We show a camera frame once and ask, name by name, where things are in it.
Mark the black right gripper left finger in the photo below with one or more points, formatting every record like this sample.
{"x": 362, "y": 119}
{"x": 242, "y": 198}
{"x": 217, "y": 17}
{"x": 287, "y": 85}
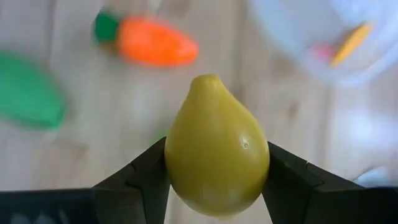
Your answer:
{"x": 140, "y": 193}

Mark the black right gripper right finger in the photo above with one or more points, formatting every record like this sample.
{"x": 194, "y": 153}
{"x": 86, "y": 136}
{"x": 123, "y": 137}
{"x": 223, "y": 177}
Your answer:
{"x": 304, "y": 193}

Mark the yellow-green toy pear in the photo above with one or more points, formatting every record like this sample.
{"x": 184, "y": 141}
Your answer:
{"x": 214, "y": 149}

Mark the green ribbed toy vegetable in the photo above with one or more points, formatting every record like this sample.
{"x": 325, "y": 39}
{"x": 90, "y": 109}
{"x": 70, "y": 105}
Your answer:
{"x": 28, "y": 93}

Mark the orange toy carrot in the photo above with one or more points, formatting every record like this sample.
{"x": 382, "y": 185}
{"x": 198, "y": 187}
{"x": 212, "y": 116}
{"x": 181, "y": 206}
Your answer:
{"x": 155, "y": 43}

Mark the yellow-orange toy fruit slice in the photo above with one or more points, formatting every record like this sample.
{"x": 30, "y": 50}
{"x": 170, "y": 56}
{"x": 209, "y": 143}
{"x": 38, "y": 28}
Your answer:
{"x": 351, "y": 43}

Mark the clear plastic tupperware container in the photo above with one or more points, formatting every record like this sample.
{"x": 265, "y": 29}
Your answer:
{"x": 295, "y": 31}

